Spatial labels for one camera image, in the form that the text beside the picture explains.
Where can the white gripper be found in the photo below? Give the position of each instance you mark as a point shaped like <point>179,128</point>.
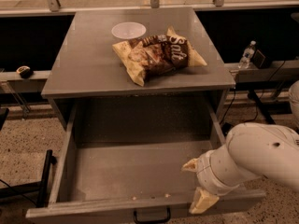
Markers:
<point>205,171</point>

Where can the grey top drawer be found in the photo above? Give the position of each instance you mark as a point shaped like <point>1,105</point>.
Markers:
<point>123,154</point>

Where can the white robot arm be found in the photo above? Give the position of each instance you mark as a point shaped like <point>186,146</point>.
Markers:
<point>251,151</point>

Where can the grey drawer cabinet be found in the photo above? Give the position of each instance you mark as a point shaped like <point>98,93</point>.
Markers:
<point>87,66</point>

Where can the brown salt chip bag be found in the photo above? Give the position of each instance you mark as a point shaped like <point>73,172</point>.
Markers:
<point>156,55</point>

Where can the small black box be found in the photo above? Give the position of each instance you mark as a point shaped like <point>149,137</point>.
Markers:
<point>260,60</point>

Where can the clear water bottle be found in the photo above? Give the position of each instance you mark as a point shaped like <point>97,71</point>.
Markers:
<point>247,55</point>

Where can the clear plastic bowl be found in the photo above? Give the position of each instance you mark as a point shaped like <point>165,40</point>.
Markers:
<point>128,30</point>

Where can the black tape measure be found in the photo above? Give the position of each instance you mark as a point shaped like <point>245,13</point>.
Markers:
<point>25,71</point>

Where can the black top drawer handle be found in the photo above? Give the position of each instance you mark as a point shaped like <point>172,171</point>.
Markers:
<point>152,216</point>

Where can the black chair frame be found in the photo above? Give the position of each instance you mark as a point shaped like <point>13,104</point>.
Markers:
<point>28,146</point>

